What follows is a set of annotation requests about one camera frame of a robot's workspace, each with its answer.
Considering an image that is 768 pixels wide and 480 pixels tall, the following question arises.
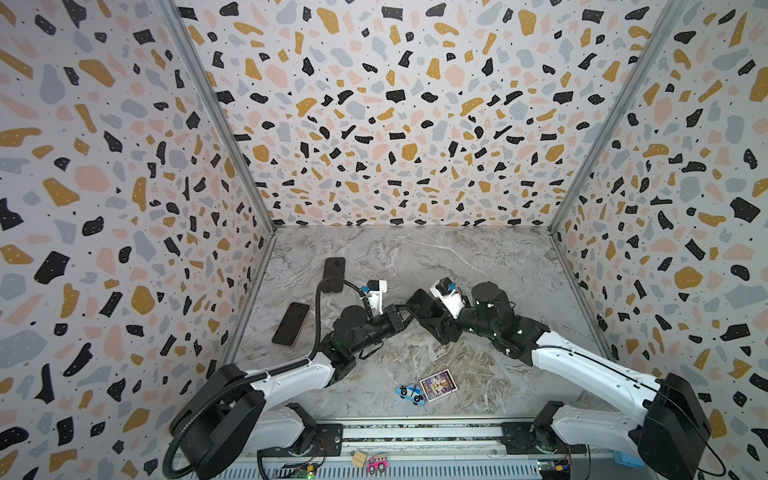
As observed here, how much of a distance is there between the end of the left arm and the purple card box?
0.69 ft

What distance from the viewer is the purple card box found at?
32.0 inches

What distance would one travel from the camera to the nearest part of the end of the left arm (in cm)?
69
